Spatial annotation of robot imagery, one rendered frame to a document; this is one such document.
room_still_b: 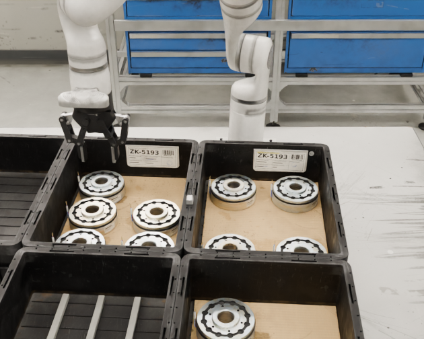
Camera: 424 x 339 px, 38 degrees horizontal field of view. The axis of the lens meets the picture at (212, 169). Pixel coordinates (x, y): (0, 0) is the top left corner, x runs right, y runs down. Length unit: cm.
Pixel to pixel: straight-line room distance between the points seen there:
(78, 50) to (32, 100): 268
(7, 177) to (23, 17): 269
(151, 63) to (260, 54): 178
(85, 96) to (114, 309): 39
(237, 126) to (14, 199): 57
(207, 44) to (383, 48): 89
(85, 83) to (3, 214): 43
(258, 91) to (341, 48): 175
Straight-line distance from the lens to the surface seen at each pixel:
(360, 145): 192
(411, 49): 334
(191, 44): 317
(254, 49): 149
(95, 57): 114
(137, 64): 323
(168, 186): 147
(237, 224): 135
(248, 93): 153
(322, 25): 314
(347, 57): 327
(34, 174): 157
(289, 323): 115
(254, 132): 159
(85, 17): 109
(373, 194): 172
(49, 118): 358
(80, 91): 116
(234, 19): 137
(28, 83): 403
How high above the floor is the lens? 167
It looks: 34 degrees down
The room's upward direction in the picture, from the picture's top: straight up
